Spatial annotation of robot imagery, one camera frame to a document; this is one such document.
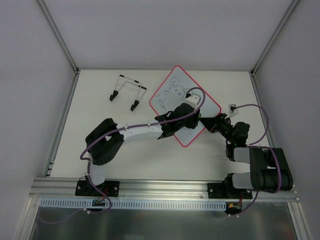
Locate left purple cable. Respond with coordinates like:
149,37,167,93
79,86,206,193

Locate white slotted cable duct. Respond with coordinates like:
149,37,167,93
39,198,227,212

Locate left aluminium frame post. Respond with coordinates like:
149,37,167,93
36,0,79,74

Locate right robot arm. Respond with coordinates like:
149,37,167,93
200,113,294,199

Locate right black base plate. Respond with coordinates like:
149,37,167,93
206,182,253,200

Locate aluminium frame post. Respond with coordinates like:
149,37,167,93
250,0,301,77
36,0,79,74

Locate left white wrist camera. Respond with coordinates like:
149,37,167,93
184,93,202,108

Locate wire whiteboard stand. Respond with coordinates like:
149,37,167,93
109,74,147,112

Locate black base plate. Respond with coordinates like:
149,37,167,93
206,182,253,200
75,179,120,197

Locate pink framed whiteboard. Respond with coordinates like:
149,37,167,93
149,65,222,147

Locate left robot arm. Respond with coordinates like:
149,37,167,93
80,103,200,196

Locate right aluminium frame post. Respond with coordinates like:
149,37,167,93
250,0,301,77

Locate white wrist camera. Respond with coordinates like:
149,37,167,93
228,103,239,118
184,93,202,108

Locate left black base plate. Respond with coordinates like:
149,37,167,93
75,179,120,197

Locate aluminium mounting rail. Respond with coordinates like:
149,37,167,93
28,177,301,202

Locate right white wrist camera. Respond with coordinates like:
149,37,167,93
228,103,239,118

